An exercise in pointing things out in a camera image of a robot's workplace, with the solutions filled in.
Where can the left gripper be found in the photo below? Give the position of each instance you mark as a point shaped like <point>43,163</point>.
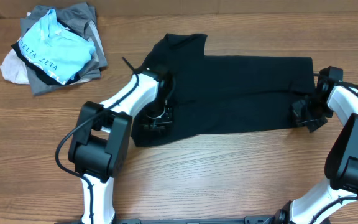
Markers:
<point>158,126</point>

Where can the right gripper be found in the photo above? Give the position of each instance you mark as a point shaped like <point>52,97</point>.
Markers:
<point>297,117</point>

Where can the black t-shirt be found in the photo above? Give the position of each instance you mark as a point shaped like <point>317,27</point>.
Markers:
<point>222,94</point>

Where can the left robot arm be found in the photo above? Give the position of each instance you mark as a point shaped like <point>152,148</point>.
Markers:
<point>100,139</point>

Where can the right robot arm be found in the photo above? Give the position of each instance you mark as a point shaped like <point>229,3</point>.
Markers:
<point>333,96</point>

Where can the light blue folded t-shirt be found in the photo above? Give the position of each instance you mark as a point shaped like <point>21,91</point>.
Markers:
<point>55,50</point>

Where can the black folded garment in pile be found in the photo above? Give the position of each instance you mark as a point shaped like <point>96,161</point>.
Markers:
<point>39,72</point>

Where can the grey folded garment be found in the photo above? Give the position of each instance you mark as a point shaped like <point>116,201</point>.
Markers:
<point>98,61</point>

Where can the white garment under pile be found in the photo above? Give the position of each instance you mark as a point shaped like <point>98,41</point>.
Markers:
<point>14,70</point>

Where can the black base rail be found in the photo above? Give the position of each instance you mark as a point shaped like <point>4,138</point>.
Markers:
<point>263,219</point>

